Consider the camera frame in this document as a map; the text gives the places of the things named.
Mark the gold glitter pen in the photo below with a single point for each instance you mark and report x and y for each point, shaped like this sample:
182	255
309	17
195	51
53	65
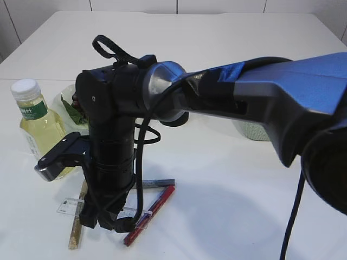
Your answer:
77	227

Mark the clear plastic ruler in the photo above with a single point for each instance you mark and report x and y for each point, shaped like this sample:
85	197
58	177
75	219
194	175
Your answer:
68	207

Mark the green woven plastic basket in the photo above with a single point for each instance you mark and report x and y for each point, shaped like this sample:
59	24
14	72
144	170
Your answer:
252	131

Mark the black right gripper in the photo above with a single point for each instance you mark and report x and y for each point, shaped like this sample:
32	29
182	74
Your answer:
107	191

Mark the silver glitter pen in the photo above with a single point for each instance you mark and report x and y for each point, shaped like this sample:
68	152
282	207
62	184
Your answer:
157	183

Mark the red marker pen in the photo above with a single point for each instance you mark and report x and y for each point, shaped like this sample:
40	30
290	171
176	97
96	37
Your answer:
146	218

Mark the green wavy plastic plate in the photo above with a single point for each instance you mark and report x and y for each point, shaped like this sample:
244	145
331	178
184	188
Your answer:
58	107

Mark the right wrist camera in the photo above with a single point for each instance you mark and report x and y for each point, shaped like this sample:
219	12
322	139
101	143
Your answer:
72	150

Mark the yellow liquid plastic bottle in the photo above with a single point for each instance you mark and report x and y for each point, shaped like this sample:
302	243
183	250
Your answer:
42	127

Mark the red artificial grape bunch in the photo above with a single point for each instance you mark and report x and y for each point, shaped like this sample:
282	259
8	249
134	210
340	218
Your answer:
77	104

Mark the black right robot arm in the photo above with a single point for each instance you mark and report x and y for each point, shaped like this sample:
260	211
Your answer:
300	104

